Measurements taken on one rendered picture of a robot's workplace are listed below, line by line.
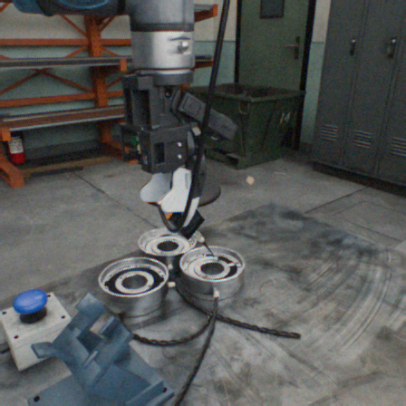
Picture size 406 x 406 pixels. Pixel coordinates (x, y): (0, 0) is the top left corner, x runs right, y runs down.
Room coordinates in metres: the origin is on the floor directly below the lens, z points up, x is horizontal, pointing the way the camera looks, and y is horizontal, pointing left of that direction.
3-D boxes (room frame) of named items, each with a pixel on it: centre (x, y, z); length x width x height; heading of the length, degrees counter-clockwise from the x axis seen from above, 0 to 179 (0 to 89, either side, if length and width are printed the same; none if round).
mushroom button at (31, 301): (0.39, 0.22, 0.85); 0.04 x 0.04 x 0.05
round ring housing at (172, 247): (0.60, 0.06, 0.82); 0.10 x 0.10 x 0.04
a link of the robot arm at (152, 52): (0.50, 0.05, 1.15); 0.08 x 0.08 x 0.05
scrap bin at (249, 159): (3.98, -0.39, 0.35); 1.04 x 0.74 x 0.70; 38
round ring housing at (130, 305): (0.49, 0.11, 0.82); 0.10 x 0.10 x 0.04
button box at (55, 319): (0.39, 0.22, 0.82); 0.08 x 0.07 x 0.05; 128
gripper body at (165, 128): (0.50, 0.05, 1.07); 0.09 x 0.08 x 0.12; 131
